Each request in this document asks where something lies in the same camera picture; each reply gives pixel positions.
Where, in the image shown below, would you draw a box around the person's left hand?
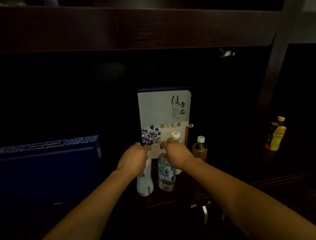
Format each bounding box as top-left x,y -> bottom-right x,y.
116,142 -> 150,179

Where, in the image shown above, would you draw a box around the person's right hand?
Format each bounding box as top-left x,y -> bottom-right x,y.
160,138 -> 196,171

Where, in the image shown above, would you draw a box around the clear water bottle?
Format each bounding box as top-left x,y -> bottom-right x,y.
158,151 -> 176,192

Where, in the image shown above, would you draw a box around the white opaque bottle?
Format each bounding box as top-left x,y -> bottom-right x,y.
136,158 -> 154,197

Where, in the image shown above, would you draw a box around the person's left forearm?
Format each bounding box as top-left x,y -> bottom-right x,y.
42,169 -> 139,240

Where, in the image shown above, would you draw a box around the person's right forearm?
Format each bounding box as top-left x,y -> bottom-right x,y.
179,158 -> 316,240

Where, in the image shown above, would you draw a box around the white bottle with white cap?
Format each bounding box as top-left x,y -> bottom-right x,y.
171,132 -> 183,175

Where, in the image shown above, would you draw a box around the amber drink bottle white cap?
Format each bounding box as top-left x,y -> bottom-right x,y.
192,136 -> 208,163

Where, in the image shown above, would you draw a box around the white gift box blue flowers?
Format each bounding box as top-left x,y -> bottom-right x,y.
137,86 -> 196,159

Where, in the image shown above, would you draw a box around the dark blue patterned gift box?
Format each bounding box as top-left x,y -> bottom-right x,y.
0,135 -> 103,213

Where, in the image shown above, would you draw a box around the metal clip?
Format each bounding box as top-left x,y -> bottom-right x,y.
219,48 -> 236,59

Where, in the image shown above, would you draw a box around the yellow oil bottle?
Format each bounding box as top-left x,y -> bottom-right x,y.
264,116 -> 287,151

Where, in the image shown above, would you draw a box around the dark wooden cabinet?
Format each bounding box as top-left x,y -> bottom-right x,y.
0,0 -> 316,240

